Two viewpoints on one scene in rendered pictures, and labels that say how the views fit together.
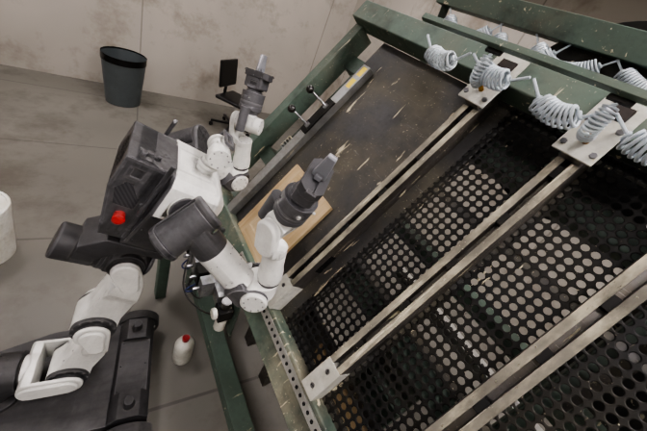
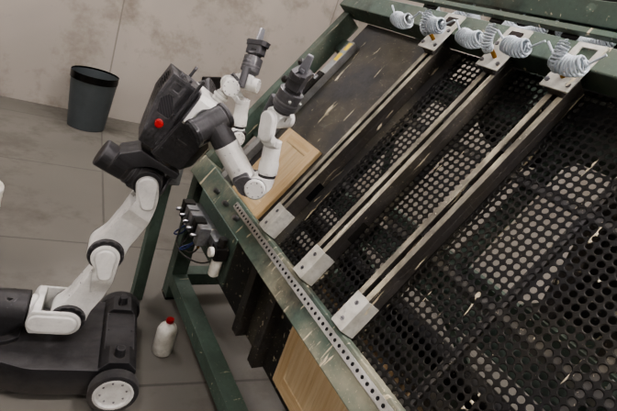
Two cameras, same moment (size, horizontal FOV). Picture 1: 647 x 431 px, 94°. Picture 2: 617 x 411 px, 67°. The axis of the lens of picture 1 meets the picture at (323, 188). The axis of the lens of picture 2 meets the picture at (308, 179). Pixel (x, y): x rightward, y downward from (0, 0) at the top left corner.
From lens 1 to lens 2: 106 cm
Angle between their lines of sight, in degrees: 15
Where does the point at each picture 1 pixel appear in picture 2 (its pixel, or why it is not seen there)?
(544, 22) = not seen: outside the picture
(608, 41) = (547, 7)
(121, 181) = (166, 93)
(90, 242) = (129, 151)
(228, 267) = (237, 156)
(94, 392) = (85, 346)
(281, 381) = (275, 280)
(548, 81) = (476, 26)
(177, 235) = (206, 120)
